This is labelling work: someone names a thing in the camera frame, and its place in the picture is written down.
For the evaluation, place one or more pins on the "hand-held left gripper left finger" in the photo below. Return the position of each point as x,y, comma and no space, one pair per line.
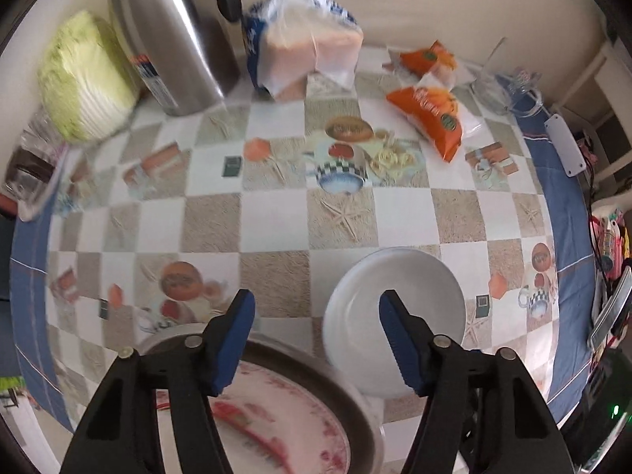
232,340

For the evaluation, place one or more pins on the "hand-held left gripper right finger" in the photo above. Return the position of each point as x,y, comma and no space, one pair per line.
400,340

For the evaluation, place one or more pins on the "plain white rectangular bowl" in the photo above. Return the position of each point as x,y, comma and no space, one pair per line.
360,316

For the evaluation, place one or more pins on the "stainless steel basin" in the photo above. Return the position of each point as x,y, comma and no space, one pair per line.
316,380

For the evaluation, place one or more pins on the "pink floral round plate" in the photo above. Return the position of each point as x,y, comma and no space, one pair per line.
306,414

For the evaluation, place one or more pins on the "checkered printed tablecloth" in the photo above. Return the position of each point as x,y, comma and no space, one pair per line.
276,217

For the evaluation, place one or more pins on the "black device green light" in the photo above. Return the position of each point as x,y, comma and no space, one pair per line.
592,405

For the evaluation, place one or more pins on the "grey flat device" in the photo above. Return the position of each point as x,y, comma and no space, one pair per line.
610,311

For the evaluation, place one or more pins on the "orange snack packet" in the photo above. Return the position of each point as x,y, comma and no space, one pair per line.
424,57
434,118

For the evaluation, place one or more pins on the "pink toy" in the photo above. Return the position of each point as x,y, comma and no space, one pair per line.
607,237

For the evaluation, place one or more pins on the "white oval tray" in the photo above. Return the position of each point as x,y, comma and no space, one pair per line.
47,200

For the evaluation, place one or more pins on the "white power strip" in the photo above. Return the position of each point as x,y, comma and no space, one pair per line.
563,143

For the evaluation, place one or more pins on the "glass cup with dark base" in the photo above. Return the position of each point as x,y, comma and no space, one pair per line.
29,168

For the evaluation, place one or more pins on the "clear glass mug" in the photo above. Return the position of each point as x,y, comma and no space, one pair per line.
518,89

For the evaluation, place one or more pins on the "clear glass cup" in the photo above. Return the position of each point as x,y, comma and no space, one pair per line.
39,133

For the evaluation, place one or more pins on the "napa cabbage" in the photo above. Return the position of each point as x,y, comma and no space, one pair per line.
84,79

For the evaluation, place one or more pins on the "bagged sliced bread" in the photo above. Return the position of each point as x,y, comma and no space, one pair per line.
296,44

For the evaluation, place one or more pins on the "stainless steel thermos jug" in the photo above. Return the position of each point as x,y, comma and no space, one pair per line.
173,34

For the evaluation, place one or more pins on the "white wooden stand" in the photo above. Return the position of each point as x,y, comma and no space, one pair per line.
612,74

